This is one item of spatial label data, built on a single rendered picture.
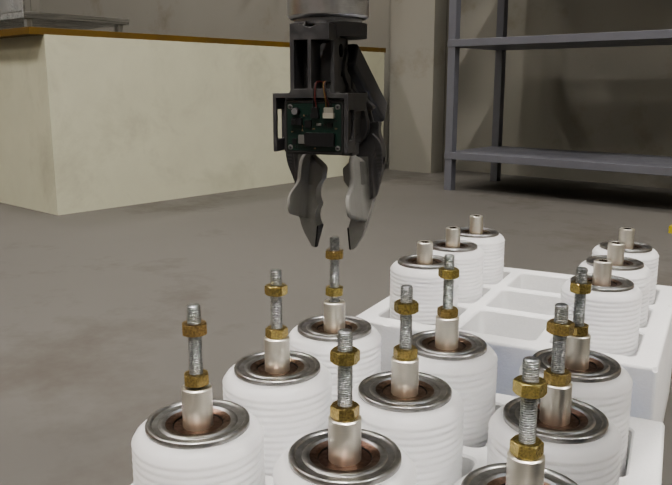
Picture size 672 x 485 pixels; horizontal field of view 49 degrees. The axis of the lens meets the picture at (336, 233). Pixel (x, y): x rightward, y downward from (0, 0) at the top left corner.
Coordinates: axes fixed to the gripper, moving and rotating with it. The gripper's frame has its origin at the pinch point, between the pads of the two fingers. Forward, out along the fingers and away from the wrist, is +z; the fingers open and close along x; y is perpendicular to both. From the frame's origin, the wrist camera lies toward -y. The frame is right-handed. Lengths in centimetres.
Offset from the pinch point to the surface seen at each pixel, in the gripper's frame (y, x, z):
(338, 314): 1.4, 0.7, 8.0
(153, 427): 26.0, -5.0, 9.7
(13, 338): -43, -82, 35
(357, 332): 1.4, 2.7, 9.7
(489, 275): -50, 9, 16
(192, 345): 24.4, -2.5, 3.7
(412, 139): -349, -72, 16
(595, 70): -335, 25, -22
